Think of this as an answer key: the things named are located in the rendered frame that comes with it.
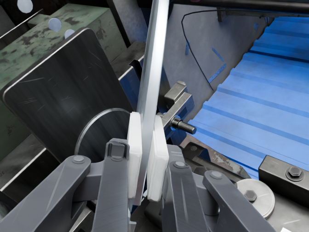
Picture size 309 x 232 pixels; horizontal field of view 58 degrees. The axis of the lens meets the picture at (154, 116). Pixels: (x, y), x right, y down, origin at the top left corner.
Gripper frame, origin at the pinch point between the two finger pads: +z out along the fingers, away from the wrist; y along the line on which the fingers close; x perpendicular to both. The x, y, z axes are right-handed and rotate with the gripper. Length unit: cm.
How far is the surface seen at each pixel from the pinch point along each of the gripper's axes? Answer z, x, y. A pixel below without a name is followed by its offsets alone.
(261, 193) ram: 12.6, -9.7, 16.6
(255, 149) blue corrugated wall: 139, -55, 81
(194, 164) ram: 17.4, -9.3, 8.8
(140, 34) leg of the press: 46.3, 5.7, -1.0
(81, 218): 24.8, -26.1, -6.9
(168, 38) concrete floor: 154, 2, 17
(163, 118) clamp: 39.8, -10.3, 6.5
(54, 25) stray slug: 31.6, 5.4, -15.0
